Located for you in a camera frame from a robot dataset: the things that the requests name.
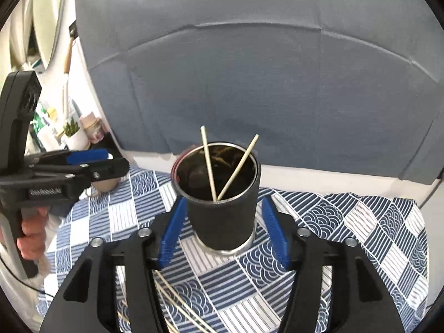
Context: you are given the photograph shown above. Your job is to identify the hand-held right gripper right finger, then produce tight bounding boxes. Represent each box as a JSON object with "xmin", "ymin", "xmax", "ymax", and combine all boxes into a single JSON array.
[{"xmin": 261, "ymin": 197, "xmax": 406, "ymax": 333}]

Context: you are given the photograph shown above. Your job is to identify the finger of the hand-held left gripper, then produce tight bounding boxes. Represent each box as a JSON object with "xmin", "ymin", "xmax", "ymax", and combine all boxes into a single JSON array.
[
  {"xmin": 35, "ymin": 157, "xmax": 130, "ymax": 195},
  {"xmin": 25, "ymin": 148, "xmax": 113, "ymax": 169}
]

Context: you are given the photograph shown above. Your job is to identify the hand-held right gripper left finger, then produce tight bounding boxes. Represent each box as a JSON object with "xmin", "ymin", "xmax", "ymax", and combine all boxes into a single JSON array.
[{"xmin": 40, "ymin": 197, "xmax": 188, "ymax": 333}]

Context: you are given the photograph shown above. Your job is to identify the black metal cup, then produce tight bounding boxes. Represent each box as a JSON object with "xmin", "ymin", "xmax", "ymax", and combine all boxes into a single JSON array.
[{"xmin": 172, "ymin": 141, "xmax": 261, "ymax": 256}]

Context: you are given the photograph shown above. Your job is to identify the wooden chopstick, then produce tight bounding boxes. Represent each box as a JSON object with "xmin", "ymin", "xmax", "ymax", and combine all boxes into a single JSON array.
[
  {"xmin": 155, "ymin": 280, "xmax": 195, "ymax": 333},
  {"xmin": 117, "ymin": 310, "xmax": 130, "ymax": 333},
  {"xmin": 153, "ymin": 270, "xmax": 218, "ymax": 333},
  {"xmin": 217, "ymin": 134, "xmax": 259, "ymax": 202},
  {"xmin": 200, "ymin": 126, "xmax": 218, "ymax": 202}
]

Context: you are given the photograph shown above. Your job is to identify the person's left hand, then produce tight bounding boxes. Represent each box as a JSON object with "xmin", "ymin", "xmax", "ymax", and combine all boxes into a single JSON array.
[{"xmin": 17, "ymin": 206, "xmax": 50, "ymax": 261}]

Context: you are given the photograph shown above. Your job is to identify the beige mug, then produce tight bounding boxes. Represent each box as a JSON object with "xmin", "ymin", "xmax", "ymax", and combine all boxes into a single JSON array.
[{"xmin": 91, "ymin": 178, "xmax": 121, "ymax": 194}]

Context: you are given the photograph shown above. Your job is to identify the small potted plant white pot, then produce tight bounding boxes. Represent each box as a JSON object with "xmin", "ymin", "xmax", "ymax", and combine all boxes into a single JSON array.
[{"xmin": 63, "ymin": 117, "xmax": 91, "ymax": 152}]

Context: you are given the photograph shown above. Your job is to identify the green white packet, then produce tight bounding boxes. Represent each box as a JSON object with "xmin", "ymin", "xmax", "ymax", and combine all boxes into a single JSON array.
[{"xmin": 32, "ymin": 101, "xmax": 50, "ymax": 130}]

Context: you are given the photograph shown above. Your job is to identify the black side table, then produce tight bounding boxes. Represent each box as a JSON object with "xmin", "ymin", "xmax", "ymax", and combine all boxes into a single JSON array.
[{"xmin": 26, "ymin": 132, "xmax": 123, "ymax": 162}]

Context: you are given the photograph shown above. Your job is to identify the pink jar with wooden lid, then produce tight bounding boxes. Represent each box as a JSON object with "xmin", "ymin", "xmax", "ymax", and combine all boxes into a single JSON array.
[{"xmin": 79, "ymin": 112, "xmax": 105, "ymax": 143}]

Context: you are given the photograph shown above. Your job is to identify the white paper roll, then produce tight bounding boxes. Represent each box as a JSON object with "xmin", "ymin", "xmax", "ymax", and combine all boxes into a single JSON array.
[{"xmin": 36, "ymin": 128, "xmax": 60, "ymax": 152}]

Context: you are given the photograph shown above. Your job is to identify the blue white patterned tablecloth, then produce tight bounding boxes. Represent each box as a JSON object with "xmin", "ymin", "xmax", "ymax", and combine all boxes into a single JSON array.
[{"xmin": 36, "ymin": 165, "xmax": 431, "ymax": 333}]

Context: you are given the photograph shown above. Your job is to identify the cream curtain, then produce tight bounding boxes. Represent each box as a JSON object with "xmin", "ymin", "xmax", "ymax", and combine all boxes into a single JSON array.
[{"xmin": 9, "ymin": 0, "xmax": 34, "ymax": 74}]

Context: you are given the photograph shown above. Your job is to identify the blue grey upholstered headboard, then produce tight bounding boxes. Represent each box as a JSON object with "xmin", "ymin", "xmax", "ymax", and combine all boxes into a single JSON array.
[{"xmin": 74, "ymin": 0, "xmax": 444, "ymax": 185}]

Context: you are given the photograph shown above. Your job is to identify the hanging wooden handle tool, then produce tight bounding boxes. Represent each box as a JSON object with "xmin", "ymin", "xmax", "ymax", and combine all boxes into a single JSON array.
[{"xmin": 62, "ymin": 21, "xmax": 78, "ymax": 107}]

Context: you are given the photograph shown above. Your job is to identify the oval wall mirror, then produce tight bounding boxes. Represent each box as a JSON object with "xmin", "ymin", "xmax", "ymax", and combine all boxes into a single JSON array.
[{"xmin": 32, "ymin": 0, "xmax": 69, "ymax": 73}]

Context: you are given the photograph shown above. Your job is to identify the thin black cable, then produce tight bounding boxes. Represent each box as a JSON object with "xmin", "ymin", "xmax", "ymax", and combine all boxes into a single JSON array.
[{"xmin": 0, "ymin": 250, "xmax": 53, "ymax": 297}]

